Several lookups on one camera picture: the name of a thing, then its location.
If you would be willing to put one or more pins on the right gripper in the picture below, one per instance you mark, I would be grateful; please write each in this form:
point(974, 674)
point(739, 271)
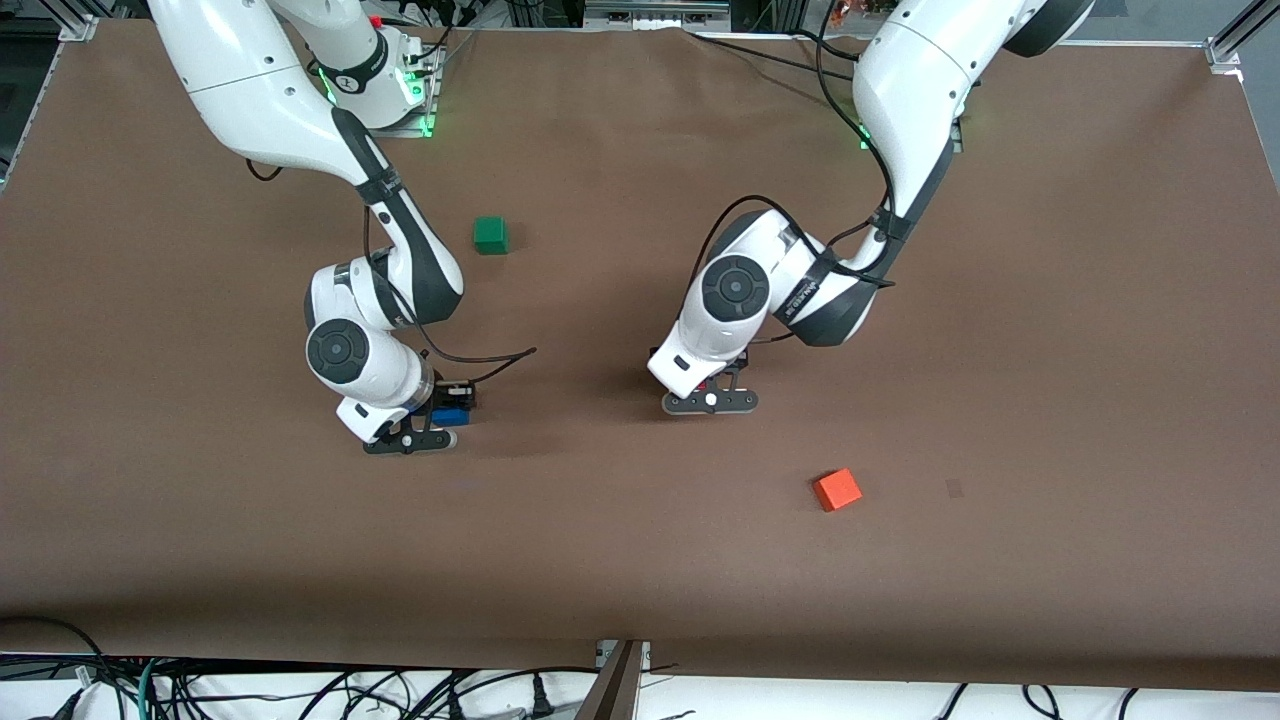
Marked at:
point(455, 393)

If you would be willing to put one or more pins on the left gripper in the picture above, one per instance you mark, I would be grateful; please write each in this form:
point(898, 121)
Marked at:
point(741, 362)

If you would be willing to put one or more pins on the blue block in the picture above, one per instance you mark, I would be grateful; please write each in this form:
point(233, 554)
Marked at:
point(452, 417)

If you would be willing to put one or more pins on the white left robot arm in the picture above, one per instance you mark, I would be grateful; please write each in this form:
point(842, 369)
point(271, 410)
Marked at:
point(910, 90)

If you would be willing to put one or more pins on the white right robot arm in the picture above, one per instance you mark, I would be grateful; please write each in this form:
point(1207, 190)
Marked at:
point(260, 90)

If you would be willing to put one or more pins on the orange block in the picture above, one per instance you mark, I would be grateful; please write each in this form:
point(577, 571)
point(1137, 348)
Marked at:
point(838, 490)

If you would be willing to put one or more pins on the green block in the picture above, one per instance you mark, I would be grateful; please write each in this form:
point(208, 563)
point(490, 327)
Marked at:
point(491, 236)

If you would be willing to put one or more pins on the table cover sheet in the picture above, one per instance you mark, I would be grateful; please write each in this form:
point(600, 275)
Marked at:
point(640, 560)

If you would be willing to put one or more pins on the metal base mounting plate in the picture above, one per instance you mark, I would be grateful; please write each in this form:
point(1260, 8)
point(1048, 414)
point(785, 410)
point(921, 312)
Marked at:
point(425, 100)

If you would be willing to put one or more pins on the white metal bracket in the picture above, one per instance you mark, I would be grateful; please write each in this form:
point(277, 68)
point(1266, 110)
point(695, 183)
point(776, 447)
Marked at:
point(642, 652)

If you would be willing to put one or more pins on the dark support post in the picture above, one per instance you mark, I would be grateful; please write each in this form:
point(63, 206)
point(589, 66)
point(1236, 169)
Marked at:
point(610, 690)

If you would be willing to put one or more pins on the aluminium frame profile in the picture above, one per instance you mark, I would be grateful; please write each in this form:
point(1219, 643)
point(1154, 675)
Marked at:
point(78, 20)
point(1235, 40)

